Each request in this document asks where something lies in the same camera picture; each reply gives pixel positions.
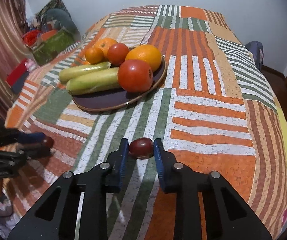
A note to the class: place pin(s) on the green storage box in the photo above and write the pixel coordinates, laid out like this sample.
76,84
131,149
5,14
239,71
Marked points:
51,46

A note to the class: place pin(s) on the dark purple plate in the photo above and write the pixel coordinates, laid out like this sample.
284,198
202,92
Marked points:
103,100

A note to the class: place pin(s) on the orange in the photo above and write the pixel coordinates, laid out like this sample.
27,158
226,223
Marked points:
104,44
144,56

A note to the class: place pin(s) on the dark red grape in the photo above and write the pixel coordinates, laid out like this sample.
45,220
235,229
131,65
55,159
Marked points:
49,142
141,148

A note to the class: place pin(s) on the red box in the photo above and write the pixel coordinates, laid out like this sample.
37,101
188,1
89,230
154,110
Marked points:
17,76

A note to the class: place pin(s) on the brown striped curtain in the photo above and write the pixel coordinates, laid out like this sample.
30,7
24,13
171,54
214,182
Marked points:
1,30

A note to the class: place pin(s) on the dark patterned cushion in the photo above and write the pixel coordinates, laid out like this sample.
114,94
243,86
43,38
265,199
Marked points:
54,2

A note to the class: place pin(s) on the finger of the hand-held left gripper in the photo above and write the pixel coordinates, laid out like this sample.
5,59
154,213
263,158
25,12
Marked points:
31,137
37,151

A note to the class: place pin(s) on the yellow banana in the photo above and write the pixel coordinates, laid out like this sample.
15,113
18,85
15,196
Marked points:
81,71
93,82

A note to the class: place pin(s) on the grey pillow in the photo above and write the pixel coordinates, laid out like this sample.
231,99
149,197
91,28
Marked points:
61,17

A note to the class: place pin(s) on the blue-grey chair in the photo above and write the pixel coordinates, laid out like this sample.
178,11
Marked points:
254,51

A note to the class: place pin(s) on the striped patchwork blanket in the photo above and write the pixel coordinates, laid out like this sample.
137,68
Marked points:
203,105

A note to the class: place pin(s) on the red cloth bag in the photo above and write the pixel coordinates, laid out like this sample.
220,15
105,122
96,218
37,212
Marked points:
31,36

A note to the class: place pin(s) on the small tangerine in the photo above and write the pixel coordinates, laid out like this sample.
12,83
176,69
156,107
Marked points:
94,55

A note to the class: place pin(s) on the red tomato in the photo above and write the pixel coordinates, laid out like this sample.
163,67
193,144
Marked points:
134,76
118,53

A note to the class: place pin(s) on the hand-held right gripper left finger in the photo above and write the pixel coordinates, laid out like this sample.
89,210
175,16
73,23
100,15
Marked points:
122,160

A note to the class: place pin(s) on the orange box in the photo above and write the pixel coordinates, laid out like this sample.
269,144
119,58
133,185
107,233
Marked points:
49,33

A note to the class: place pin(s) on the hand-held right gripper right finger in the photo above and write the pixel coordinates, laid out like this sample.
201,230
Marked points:
159,160

